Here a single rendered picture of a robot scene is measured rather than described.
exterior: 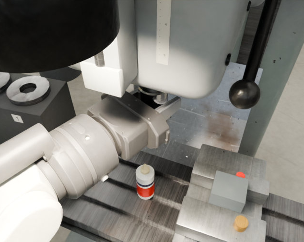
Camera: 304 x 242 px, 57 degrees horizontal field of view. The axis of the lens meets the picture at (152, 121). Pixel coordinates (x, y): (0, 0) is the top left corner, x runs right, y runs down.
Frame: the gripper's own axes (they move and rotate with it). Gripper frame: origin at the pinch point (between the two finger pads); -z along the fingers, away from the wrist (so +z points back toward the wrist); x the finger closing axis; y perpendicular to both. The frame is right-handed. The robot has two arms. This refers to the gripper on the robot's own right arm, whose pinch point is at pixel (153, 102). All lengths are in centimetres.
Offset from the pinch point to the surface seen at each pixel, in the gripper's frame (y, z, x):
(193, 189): 22.2, -4.5, -7.7
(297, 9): -3.1, -41.2, -3.7
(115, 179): 29.3, 2.7, 9.8
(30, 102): 10.0, 9.7, 26.0
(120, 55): -16.1, 11.0, -6.4
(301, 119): 121, -164, -1
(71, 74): 115, -72, 165
